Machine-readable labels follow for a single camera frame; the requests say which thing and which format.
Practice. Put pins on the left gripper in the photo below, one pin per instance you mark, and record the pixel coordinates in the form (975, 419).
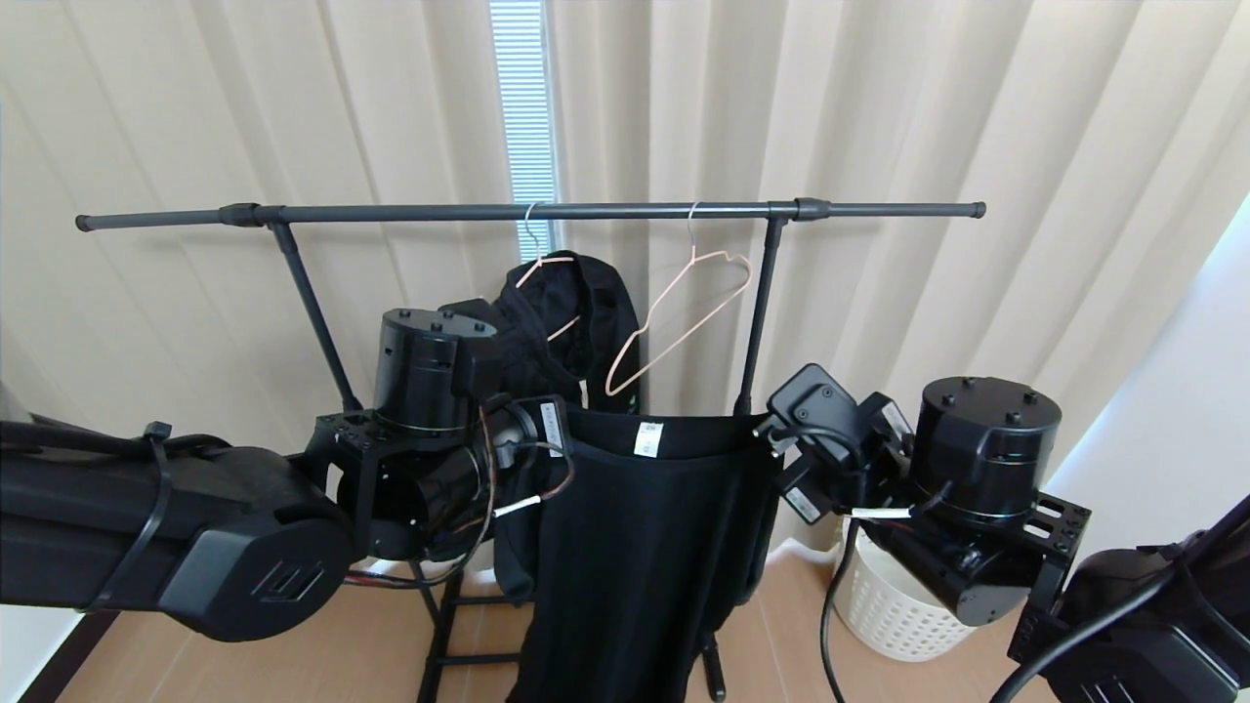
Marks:
(430, 498)

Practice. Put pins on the black clothes rack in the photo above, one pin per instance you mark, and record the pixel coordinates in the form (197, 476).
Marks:
(391, 213)

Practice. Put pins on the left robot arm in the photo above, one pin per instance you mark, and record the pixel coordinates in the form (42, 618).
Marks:
(146, 527)

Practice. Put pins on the black garment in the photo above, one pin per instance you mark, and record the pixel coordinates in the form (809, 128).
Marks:
(635, 566)

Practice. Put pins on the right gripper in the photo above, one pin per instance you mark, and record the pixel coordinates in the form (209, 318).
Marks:
(957, 576)

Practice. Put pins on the window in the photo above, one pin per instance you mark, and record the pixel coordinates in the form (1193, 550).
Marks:
(525, 98)

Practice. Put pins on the white laundry basket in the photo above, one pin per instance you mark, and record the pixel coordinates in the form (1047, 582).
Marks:
(879, 605)

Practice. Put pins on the pink clothes hanger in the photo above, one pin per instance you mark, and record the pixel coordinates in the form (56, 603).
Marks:
(544, 261)
(695, 257)

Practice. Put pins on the beige curtain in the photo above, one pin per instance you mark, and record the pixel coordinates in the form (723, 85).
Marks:
(928, 117)
(244, 117)

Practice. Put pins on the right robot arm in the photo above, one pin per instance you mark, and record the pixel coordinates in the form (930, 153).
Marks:
(986, 449)

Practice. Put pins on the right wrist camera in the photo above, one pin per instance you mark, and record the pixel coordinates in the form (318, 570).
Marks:
(815, 405)

